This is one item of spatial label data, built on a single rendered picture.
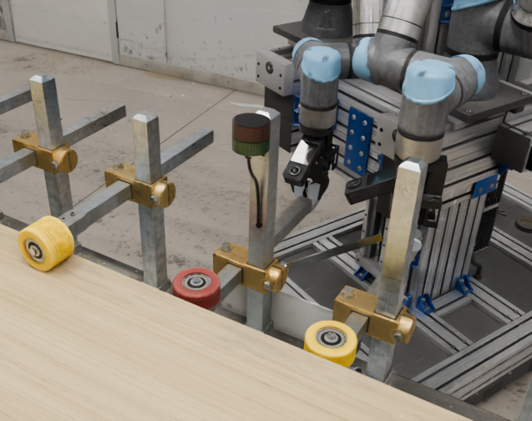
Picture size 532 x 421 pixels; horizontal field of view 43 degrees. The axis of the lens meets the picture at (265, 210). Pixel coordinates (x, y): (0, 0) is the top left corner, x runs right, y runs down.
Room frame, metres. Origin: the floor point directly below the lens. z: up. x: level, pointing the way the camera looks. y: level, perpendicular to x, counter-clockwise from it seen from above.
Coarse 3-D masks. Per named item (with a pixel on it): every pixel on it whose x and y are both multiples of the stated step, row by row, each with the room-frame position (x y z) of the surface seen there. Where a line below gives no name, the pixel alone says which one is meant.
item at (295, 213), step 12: (300, 204) 1.22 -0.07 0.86; (288, 216) 1.17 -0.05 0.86; (300, 216) 1.20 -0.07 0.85; (276, 228) 1.13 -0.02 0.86; (288, 228) 1.15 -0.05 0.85; (276, 240) 1.11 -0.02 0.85; (228, 264) 1.00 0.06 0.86; (228, 276) 0.96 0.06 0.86; (240, 276) 0.98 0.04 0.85; (228, 288) 0.95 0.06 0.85
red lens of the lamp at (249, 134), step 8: (232, 120) 0.95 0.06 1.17; (232, 128) 0.95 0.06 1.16; (240, 128) 0.93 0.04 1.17; (248, 128) 0.93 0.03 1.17; (256, 128) 0.93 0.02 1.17; (264, 128) 0.94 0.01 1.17; (240, 136) 0.93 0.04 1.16; (248, 136) 0.93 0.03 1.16; (256, 136) 0.93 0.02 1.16; (264, 136) 0.94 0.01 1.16
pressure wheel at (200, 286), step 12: (180, 276) 0.90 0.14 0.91; (192, 276) 0.90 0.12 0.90; (204, 276) 0.90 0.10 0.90; (216, 276) 0.90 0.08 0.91; (180, 288) 0.87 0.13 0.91; (192, 288) 0.87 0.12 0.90; (204, 288) 0.87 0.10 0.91; (216, 288) 0.87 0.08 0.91; (192, 300) 0.85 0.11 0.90; (204, 300) 0.85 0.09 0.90; (216, 300) 0.87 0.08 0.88
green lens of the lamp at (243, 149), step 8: (232, 136) 0.95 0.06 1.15; (232, 144) 0.95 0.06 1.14; (240, 144) 0.93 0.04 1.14; (248, 144) 0.93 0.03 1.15; (256, 144) 0.93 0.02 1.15; (264, 144) 0.94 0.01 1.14; (240, 152) 0.93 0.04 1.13; (248, 152) 0.93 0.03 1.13; (256, 152) 0.93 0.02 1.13; (264, 152) 0.94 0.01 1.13
